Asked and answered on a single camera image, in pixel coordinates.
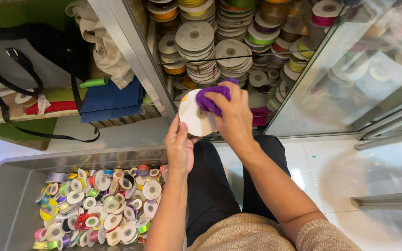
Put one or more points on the person's black trousers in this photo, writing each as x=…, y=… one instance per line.
x=222, y=188

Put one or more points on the beige cloth bag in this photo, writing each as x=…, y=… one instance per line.
x=105, y=45

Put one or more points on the glass cabinet door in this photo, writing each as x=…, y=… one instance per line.
x=354, y=66

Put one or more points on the grey plastic bin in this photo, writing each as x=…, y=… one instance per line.
x=12, y=195

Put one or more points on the green ribbon roll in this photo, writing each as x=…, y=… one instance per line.
x=93, y=82

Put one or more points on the glass display cabinet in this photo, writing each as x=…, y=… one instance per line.
x=194, y=52

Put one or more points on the stack of blue felt sheets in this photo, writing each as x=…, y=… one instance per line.
x=112, y=101

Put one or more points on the metal door rail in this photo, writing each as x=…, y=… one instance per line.
x=387, y=200

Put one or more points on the white ribbon spool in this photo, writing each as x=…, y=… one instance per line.
x=195, y=113

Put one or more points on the person's beige sweater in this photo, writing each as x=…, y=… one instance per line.
x=267, y=233

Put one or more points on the heap of small ribbon spools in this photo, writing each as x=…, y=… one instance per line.
x=99, y=205

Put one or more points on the red felt sheet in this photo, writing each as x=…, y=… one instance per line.
x=52, y=107

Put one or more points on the person's right hand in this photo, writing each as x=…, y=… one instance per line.
x=234, y=113

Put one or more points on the wooden shelf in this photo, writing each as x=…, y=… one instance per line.
x=40, y=115

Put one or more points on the stacks of ribbon spools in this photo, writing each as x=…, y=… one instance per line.
x=236, y=45

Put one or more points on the person's left hand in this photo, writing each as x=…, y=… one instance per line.
x=179, y=150

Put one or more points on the person's right fingers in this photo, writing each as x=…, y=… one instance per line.
x=227, y=96

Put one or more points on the purple knitted cloth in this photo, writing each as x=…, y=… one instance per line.
x=213, y=97

